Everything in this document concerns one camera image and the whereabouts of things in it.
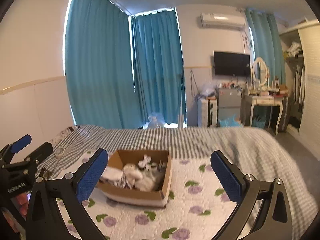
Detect white cloth bundle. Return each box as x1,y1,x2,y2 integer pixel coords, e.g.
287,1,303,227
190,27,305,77
134,172,164,192

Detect white socks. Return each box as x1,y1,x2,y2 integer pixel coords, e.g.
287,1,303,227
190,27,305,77
138,154,167,171

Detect person's left hand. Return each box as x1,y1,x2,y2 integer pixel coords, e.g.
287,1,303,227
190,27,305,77
2,192,29,233

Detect roll of tape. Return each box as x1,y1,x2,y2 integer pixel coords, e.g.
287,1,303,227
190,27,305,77
54,147,65,159

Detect grey checkered bed sheet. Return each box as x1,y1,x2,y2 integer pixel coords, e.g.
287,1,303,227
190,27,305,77
40,125,318,239

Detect patterned tissue pack in box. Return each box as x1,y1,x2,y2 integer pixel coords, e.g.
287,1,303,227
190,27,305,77
100,166,126,187

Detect white floral quilt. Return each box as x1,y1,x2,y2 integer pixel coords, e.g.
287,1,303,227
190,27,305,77
55,149,251,240

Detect brown cardboard box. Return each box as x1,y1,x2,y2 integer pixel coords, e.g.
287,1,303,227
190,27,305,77
97,150,172,208

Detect blue laundry basket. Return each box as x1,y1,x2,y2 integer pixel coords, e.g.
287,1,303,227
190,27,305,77
252,116,266,129

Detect teal curtain left panel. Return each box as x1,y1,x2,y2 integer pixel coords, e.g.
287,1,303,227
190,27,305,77
65,0,144,129

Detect teal curtain panel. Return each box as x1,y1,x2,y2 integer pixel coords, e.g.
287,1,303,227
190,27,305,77
131,9,187,124
245,9,286,84
65,0,144,129

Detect blue plastic bag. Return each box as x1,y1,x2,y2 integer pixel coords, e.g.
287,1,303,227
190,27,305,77
217,115,243,127

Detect large water bottle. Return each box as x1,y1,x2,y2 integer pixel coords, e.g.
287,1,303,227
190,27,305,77
147,112,165,129

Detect white dressing table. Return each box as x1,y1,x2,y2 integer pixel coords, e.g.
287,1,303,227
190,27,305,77
240,90,285,135

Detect teal curtain middle panel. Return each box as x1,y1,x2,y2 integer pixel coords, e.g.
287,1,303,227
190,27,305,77
131,9,187,124

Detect grey mini fridge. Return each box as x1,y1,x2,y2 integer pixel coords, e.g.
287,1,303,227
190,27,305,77
217,88,241,122

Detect white suitcase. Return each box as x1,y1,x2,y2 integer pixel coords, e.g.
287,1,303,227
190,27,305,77
197,97,217,128

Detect clear plastic bag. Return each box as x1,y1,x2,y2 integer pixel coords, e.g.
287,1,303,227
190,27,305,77
200,81,216,97

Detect white oval vanity mirror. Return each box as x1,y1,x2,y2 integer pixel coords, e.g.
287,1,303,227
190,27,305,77
251,57,270,88

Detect white wardrobe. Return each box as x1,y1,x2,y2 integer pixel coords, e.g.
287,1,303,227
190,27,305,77
280,20,319,159

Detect teal curtain right panel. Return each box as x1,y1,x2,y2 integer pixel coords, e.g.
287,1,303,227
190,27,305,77
245,9,286,84

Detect white air conditioner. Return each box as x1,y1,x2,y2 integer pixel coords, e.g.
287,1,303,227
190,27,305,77
200,13,246,31

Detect black wall television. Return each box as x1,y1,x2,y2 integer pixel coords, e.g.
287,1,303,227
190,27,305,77
213,51,251,77

